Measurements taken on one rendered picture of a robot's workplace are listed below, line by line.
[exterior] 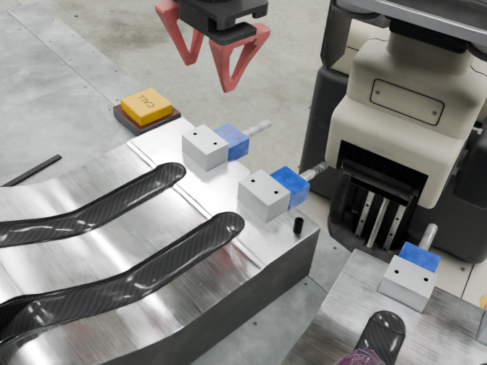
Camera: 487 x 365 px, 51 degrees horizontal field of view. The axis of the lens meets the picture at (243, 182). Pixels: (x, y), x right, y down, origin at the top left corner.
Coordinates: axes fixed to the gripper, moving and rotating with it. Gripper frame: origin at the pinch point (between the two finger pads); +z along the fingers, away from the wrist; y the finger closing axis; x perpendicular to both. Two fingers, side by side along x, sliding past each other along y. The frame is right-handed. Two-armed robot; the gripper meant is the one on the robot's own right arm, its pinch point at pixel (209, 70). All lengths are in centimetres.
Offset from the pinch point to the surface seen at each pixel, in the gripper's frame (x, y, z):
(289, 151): 96, -61, 99
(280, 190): 0.5, 12.5, 9.4
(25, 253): -25.0, 3.2, 10.1
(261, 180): 0.0, 10.0, 9.4
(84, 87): 1.3, -35.1, 21.1
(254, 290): -7.6, 17.7, 15.4
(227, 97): 101, -105, 99
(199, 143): -1.4, 0.3, 9.5
